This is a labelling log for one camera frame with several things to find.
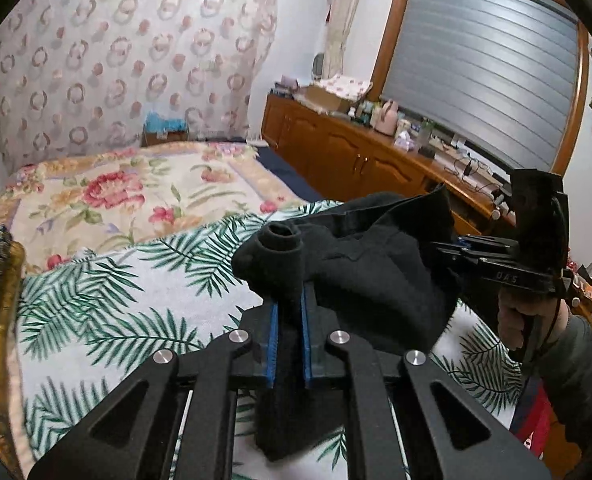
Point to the navy bed sheet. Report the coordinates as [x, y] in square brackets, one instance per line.
[287, 174]

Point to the person's right hand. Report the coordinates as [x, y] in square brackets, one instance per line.
[515, 310]

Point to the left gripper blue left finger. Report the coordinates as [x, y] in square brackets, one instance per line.
[272, 348]

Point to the wooden sideboard cabinet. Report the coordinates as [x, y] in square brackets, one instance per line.
[344, 161]

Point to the floral bedspread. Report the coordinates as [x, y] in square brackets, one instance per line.
[61, 207]

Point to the cardboard box with floral cloth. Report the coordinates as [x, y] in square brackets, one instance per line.
[336, 94]

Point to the blue cloth in box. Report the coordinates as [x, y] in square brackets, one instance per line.
[158, 124]

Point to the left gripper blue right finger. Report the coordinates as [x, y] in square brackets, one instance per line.
[306, 343]

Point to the grey window blind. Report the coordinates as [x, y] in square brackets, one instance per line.
[500, 73]

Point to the pink jug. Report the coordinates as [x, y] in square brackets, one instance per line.
[387, 119]

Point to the palm leaf print blanket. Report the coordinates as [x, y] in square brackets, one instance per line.
[84, 326]

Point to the pink patterned curtain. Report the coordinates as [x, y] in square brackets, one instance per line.
[80, 77]

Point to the dark sleeve right forearm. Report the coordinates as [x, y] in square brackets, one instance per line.
[566, 372]

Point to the black garment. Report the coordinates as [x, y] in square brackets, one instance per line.
[368, 260]

